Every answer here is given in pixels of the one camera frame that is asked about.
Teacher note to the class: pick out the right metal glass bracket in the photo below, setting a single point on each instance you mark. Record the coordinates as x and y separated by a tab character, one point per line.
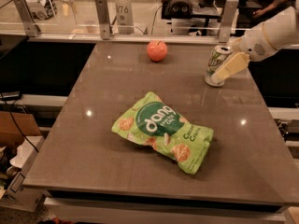
227	19

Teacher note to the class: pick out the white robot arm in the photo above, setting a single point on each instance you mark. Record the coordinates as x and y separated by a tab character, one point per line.
282	29

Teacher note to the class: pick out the green dong chips bag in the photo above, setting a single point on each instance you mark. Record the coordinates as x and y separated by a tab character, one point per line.
152	123

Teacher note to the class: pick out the white green 7up can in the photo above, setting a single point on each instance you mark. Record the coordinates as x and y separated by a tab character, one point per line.
217	57

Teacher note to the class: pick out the left metal glass bracket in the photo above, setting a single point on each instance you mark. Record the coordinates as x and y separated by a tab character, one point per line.
30	28

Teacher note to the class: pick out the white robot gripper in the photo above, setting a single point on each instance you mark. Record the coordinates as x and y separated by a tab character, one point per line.
254	46

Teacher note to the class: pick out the black vr headset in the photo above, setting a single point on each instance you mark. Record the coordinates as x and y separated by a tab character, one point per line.
176	9

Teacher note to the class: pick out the red apple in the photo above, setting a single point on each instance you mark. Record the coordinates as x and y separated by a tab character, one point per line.
157	50

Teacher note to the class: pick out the white numbered sign post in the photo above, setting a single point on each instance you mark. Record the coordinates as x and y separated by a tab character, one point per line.
124	15

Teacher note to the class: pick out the metal glass bracket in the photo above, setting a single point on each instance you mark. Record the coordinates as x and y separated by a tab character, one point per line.
103	19
227	19
30	28

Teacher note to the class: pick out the middle metal glass bracket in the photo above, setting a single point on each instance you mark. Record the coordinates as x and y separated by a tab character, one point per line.
103	19

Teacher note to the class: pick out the white cardboard box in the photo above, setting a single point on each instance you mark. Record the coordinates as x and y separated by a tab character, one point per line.
16	195

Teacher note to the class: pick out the brown cardboard box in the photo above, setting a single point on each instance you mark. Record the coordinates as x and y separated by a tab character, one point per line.
14	126

